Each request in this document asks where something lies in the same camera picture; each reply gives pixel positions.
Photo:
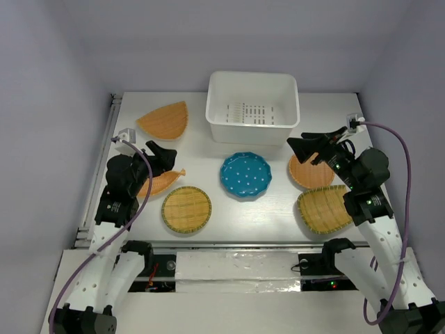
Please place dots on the orange fish-shaped woven plate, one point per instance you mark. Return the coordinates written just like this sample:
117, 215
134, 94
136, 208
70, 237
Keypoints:
161, 183

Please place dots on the yellow fan-shaped bamboo plate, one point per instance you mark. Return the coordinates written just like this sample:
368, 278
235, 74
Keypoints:
322, 209

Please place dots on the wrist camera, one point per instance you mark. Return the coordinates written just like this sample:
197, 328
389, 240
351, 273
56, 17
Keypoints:
128, 135
354, 123

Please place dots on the round green-rimmed bamboo plate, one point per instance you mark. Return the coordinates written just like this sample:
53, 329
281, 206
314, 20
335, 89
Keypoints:
186, 210

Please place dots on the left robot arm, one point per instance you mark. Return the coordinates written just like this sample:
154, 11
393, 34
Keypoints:
89, 300

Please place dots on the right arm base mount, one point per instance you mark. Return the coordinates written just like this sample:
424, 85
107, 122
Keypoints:
320, 274

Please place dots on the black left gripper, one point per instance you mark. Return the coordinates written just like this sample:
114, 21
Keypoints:
162, 160

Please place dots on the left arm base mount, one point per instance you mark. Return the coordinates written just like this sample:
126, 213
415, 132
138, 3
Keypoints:
158, 274

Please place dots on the round orange woven plate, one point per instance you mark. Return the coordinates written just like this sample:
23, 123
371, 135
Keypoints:
310, 176

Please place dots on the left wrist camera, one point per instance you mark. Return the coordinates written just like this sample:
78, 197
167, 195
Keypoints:
128, 135

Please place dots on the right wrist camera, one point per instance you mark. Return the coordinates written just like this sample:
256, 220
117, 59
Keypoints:
354, 123

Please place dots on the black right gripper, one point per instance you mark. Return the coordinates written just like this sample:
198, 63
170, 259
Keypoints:
324, 142

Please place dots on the aluminium side rail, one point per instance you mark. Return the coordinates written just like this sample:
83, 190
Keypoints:
82, 238

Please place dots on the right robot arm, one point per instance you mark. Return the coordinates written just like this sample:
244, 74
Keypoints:
391, 282

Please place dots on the orange fan-shaped woven plate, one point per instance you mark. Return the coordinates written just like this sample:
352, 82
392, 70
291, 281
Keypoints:
167, 123

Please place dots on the white plastic bin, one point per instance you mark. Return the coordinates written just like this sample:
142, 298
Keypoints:
252, 108

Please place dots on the blue polka dot ceramic plate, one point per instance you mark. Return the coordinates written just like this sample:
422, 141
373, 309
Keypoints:
245, 175

